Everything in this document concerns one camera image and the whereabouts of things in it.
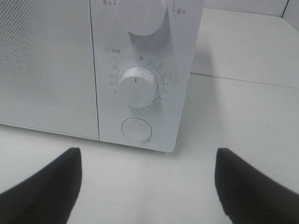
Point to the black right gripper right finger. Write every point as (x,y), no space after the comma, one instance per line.
(248,196)

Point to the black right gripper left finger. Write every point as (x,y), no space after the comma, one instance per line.
(48,196)

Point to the round white door button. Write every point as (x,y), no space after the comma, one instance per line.
(136,129)

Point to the white microwave door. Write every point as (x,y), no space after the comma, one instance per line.
(47,79)

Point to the lower white timer knob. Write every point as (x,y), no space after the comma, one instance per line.
(138,87)

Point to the white microwave oven body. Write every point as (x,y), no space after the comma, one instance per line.
(167,53)

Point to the upper white power knob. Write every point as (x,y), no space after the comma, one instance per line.
(142,17)

